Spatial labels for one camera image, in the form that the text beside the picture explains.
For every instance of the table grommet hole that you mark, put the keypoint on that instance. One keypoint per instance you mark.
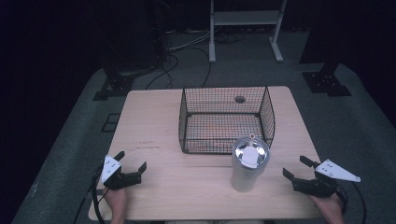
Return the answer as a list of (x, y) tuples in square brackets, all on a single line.
[(239, 99)]

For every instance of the person's right hand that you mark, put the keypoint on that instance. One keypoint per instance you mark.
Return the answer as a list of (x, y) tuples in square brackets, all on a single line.
[(328, 207)]

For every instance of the silver tumbler with lid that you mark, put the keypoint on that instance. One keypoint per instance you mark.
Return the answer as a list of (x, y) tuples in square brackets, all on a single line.
[(249, 165)]

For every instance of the person's left hand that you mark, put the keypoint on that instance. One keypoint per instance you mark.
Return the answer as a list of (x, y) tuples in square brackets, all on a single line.
[(116, 201)]

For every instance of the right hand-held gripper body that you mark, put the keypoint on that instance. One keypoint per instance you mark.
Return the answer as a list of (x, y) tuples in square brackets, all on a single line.
[(323, 180)]

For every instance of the black stand base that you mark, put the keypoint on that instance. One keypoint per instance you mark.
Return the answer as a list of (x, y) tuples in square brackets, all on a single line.
[(327, 81), (113, 85)]

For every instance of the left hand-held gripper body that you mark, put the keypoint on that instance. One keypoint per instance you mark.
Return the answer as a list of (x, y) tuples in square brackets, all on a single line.
[(116, 178)]

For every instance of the white metal stand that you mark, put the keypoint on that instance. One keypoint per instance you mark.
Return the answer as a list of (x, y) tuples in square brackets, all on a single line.
[(246, 28)]

